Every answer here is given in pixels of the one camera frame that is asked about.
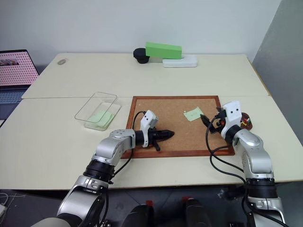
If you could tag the open laptop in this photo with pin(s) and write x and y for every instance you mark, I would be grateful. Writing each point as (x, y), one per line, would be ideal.
(14, 71)

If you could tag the dark rounded shape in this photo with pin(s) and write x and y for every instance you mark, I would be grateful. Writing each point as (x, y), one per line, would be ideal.
(193, 212)
(139, 215)

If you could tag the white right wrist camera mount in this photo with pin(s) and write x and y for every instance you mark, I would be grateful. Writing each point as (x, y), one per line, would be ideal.
(233, 112)

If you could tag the oval table grommet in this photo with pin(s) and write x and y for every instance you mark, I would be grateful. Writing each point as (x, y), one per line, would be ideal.
(62, 62)

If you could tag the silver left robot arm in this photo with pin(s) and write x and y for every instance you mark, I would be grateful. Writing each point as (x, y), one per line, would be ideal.
(106, 147)

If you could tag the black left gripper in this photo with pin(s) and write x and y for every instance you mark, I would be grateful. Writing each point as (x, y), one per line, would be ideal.
(155, 136)

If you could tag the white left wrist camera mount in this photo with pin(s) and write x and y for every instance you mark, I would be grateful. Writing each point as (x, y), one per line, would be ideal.
(147, 119)

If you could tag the single green sticky note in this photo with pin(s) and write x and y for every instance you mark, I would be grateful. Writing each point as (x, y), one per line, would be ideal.
(193, 114)

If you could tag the black round object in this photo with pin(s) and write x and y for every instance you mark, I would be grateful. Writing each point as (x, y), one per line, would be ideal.
(141, 55)

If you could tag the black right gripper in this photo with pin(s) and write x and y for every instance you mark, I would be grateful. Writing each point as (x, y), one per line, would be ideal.
(219, 120)

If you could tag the stack of green notes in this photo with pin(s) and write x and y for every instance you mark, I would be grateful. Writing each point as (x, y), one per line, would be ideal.
(101, 118)

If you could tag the beige robot torso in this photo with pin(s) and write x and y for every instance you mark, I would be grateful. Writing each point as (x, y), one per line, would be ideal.
(52, 222)

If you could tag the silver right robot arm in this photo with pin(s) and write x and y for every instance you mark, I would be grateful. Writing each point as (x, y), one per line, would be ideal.
(254, 151)

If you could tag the flat white case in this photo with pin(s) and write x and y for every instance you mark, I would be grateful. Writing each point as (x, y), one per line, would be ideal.
(180, 62)

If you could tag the small brown tray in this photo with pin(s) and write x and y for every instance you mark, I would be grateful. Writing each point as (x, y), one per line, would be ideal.
(247, 126)

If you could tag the wood-framed cork board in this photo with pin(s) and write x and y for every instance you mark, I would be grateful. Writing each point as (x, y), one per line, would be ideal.
(175, 132)

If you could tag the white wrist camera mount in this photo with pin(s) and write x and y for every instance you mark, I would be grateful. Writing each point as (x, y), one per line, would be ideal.
(147, 119)
(233, 112)

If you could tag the grey partition panel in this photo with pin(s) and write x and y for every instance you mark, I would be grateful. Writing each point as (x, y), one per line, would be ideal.
(281, 59)

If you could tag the green cardboard box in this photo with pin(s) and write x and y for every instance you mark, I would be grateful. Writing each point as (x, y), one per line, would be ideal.
(163, 50)

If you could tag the clear plastic box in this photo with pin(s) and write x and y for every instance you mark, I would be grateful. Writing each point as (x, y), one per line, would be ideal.
(94, 104)

